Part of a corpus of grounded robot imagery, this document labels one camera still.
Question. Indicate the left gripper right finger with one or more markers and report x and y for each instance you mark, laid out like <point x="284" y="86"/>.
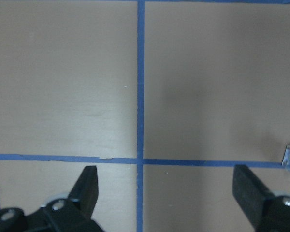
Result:
<point x="251" y="194"/>

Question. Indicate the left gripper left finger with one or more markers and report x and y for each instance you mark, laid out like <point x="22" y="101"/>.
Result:
<point x="85" y="191"/>

